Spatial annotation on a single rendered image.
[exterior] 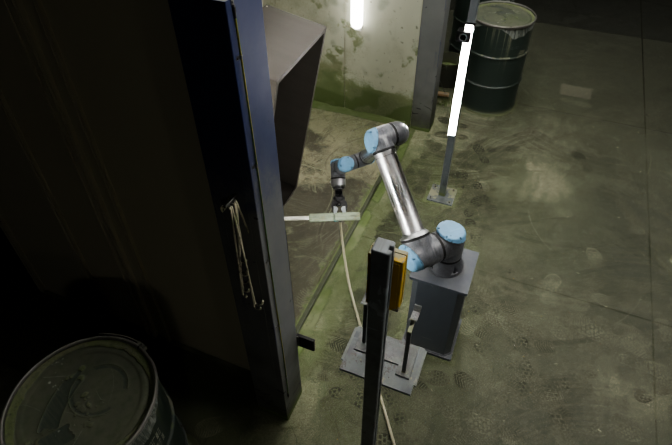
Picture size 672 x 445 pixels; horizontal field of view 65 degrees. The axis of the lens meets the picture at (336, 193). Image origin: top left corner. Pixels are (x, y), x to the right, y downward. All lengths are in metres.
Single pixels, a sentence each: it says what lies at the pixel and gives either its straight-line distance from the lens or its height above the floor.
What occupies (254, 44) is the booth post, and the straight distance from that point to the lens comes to 1.58.
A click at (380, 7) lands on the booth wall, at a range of 4.51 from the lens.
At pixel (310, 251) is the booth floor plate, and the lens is 3.71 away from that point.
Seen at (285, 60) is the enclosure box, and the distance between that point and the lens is 2.52.
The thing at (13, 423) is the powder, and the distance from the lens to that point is 2.45.
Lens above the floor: 2.80
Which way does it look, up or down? 42 degrees down
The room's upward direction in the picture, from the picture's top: 1 degrees counter-clockwise
